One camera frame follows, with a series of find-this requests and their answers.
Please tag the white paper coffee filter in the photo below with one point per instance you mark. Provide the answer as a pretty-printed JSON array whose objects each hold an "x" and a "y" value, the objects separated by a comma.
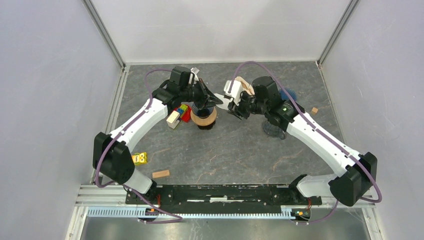
[{"x": 220, "y": 101}]

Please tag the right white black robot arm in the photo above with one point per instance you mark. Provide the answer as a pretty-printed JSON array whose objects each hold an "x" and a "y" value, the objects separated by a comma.
[{"x": 353, "y": 173}]

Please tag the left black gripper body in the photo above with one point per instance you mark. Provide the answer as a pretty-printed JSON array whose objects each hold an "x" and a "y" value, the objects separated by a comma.
[{"x": 194, "y": 94}]

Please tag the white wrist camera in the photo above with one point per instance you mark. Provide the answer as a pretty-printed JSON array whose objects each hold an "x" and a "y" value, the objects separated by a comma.
[
  {"x": 193, "y": 76},
  {"x": 232, "y": 91}
]

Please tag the flat wooden block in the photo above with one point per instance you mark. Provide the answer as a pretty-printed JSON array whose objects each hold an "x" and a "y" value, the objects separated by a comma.
[{"x": 161, "y": 174}]

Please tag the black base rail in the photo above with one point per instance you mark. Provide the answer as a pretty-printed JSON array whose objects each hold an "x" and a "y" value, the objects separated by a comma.
[{"x": 227, "y": 198}]

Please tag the blue ribbed dripper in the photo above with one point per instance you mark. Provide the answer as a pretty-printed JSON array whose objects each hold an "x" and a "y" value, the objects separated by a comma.
[
  {"x": 201, "y": 113},
  {"x": 287, "y": 93}
]

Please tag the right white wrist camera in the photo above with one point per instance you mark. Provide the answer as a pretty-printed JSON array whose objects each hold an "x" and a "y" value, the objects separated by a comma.
[{"x": 232, "y": 91}]

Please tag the dark brown dripper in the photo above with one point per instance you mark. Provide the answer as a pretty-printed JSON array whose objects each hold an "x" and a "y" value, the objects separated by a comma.
[{"x": 206, "y": 127}]

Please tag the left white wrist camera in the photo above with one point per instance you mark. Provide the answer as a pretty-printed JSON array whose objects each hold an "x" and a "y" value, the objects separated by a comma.
[{"x": 193, "y": 76}]

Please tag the orange coffee filter box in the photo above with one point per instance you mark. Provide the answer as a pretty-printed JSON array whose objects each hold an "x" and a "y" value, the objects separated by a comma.
[{"x": 245, "y": 85}]

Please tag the grey slotted cable duct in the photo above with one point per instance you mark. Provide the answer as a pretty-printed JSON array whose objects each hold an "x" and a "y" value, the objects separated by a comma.
[{"x": 145, "y": 213}]

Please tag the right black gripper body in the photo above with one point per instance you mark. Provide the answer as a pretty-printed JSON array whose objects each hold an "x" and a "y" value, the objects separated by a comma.
[{"x": 255, "y": 107}]

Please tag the small wooden cube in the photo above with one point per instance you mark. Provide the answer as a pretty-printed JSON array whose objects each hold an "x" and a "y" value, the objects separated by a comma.
[{"x": 314, "y": 111}]

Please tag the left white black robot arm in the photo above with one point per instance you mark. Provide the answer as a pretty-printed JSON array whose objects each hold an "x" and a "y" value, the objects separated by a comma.
[{"x": 112, "y": 157}]

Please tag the clear glass pitcher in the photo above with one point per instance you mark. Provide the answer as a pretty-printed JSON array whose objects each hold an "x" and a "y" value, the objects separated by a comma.
[{"x": 273, "y": 131}]

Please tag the colourful toy block pile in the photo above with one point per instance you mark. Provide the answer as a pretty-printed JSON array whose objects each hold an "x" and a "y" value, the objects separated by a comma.
[{"x": 179, "y": 114}]

